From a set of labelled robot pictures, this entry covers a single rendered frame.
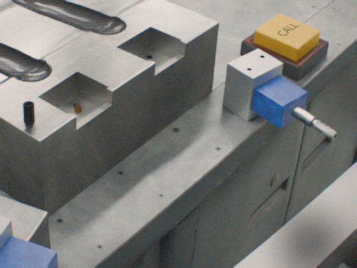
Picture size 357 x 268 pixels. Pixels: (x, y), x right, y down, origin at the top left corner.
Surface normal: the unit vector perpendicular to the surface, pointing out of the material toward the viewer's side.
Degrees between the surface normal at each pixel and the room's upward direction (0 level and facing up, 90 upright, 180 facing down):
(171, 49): 90
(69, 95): 90
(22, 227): 0
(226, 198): 90
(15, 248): 0
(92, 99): 90
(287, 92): 0
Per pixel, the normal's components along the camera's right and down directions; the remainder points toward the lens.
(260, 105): -0.72, 0.39
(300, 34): 0.07, -0.78
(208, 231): 0.80, 0.41
